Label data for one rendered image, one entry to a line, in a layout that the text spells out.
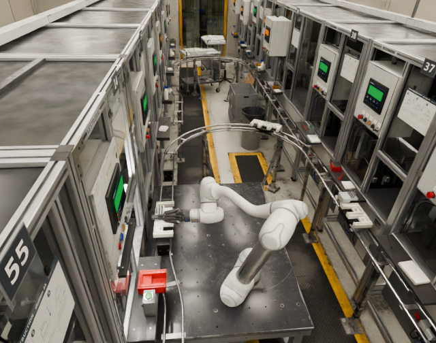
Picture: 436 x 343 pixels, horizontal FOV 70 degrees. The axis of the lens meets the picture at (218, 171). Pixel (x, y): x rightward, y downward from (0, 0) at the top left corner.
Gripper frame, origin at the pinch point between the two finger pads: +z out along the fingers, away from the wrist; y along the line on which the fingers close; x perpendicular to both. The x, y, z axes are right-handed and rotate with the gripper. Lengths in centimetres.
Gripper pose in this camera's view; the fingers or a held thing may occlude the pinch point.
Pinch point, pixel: (157, 217)
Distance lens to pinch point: 199.9
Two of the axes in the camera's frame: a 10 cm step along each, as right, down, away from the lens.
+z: -10.0, 0.3, -0.9
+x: 0.9, 5.5, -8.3
